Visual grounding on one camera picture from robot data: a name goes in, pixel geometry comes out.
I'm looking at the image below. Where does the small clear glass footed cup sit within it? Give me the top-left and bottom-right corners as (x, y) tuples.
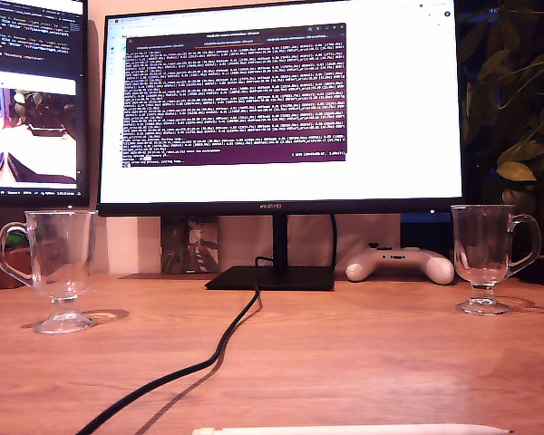
(450, 203), (543, 317)
(0, 209), (99, 335)

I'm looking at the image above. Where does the white pen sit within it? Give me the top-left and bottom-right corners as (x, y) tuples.
(191, 423), (511, 435)

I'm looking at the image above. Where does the leaf print box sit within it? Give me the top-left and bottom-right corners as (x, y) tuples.
(160, 216), (219, 275)

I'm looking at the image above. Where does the large black Huawei monitor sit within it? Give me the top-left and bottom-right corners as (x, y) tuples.
(95, 0), (464, 292)

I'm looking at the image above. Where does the white game controller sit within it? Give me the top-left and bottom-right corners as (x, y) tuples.
(344, 243), (456, 285)

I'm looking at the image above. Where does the green leafy houseplant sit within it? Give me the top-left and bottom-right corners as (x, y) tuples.
(455, 0), (544, 255)

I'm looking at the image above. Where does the brown cardboard box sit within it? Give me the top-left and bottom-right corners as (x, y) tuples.
(0, 246), (35, 290)

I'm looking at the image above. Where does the black monitor with code editor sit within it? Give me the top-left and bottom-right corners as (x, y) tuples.
(0, 0), (92, 208)

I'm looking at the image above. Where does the thin black monitor cable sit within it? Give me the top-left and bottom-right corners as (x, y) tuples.
(328, 213), (341, 271)

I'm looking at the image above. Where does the thick black cable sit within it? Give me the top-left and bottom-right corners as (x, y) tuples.
(74, 256), (277, 435)

